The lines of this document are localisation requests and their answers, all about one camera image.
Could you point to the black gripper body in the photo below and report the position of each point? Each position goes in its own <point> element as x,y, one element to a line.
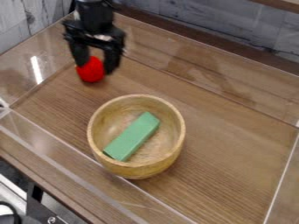
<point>92,26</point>

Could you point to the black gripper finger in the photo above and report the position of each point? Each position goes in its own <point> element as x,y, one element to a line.
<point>112,57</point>
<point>80,53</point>

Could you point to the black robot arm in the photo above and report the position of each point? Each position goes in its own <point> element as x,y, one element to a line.
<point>90,29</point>

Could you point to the red plush strawberry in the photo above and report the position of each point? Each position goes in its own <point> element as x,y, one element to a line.
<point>90,72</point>

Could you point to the green rectangular block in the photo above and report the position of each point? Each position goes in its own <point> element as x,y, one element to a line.
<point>125,144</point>

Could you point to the wooden bowl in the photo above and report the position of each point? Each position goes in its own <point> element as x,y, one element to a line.
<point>158,151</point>

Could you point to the black table frame bracket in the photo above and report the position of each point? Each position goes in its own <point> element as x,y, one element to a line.
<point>45,209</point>

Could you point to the clear acrylic tray wall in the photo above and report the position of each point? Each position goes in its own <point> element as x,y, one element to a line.
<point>102,198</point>

